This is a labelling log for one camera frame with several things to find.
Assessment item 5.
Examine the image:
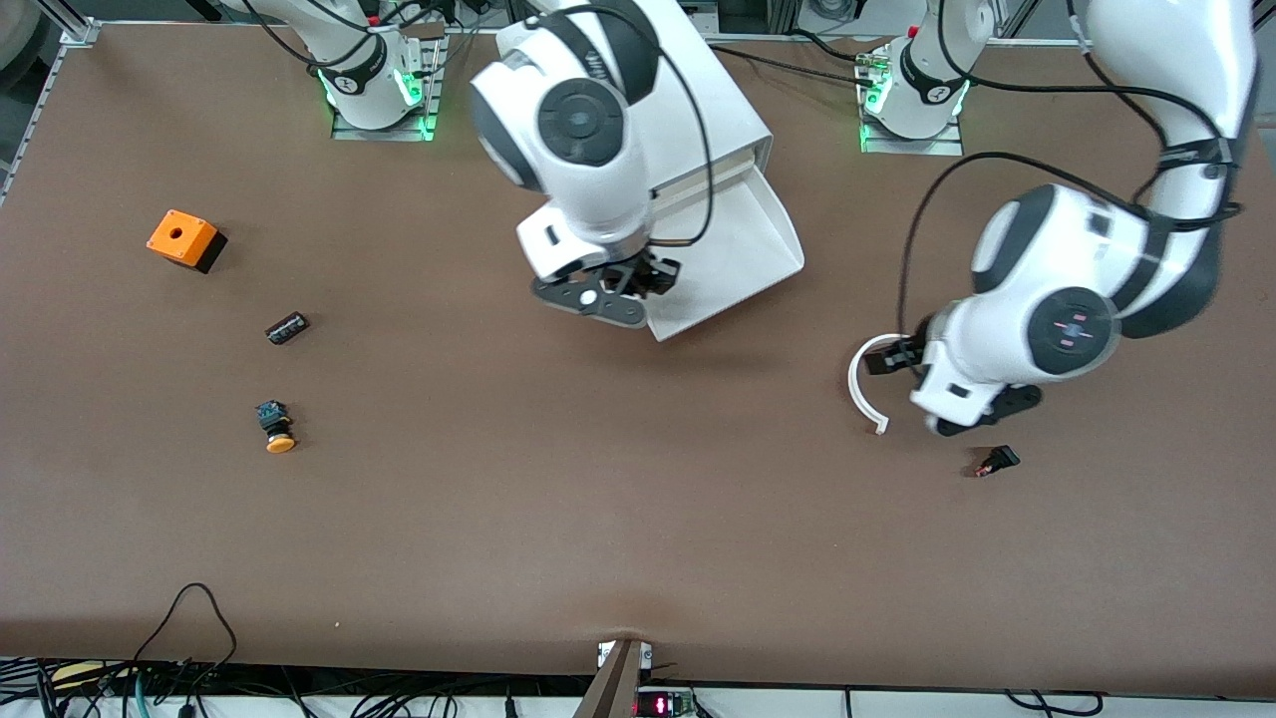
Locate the aluminium frame profile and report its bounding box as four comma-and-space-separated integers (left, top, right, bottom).
0, 20, 101, 205

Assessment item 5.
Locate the yellow push button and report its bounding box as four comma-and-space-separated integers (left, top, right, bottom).
255, 400, 298, 455

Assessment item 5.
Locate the brown wooden post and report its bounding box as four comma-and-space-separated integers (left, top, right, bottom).
573, 638, 644, 718

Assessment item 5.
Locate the black power cable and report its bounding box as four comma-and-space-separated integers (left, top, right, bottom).
788, 28, 878, 63
710, 45, 878, 89

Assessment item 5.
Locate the thin black looped cable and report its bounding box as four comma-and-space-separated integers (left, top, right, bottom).
130, 583, 240, 689

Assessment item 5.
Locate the orange button enclosure box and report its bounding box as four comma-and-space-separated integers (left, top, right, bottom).
147, 209, 228, 275

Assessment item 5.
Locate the white curved plastic arc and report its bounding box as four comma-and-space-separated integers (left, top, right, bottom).
847, 334, 913, 436

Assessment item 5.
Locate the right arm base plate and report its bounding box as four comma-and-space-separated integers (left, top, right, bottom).
331, 25, 447, 143

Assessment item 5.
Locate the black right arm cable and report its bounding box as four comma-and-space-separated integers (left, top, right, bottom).
239, 0, 717, 250

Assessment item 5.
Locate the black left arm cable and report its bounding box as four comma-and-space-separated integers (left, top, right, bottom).
897, 0, 1247, 345

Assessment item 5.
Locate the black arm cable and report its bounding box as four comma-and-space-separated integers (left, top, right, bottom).
239, 0, 717, 250
897, 0, 1247, 345

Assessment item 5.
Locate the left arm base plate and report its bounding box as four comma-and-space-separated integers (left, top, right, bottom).
859, 40, 966, 157

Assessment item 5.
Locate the beige fronted cabinet drawer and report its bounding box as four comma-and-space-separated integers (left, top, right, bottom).
653, 150, 759, 200

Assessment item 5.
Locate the black cable bundle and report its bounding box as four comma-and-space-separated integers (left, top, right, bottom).
0, 656, 599, 718

